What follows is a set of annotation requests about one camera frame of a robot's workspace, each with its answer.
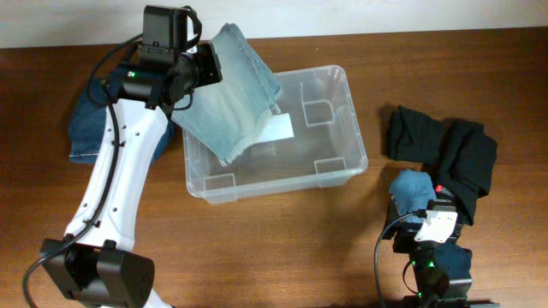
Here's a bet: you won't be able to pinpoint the small black folded garment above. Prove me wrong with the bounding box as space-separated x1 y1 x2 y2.
386 105 445 165

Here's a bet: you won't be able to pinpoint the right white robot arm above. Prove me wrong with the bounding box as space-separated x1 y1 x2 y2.
374 200 500 307

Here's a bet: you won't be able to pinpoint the light blue jeans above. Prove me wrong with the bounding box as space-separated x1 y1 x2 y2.
171 23 282 166

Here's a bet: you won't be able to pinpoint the right black cable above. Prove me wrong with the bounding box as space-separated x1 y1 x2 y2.
373 210 428 308

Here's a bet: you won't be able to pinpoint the white label in bin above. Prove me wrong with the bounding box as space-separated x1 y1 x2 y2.
255 113 295 144

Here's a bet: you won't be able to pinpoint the dark blue jeans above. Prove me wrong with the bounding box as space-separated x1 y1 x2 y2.
68 70 176 165

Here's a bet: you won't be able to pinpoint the clear plastic storage bin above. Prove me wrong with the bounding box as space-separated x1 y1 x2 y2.
183 65 368 204

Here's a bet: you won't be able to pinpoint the large black garment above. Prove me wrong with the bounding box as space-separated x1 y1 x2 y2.
435 121 497 225

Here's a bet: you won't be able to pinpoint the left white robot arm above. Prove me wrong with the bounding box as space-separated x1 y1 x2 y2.
36 5 222 307

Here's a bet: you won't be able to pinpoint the blue folded cloth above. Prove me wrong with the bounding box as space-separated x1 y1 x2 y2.
389 169 437 216

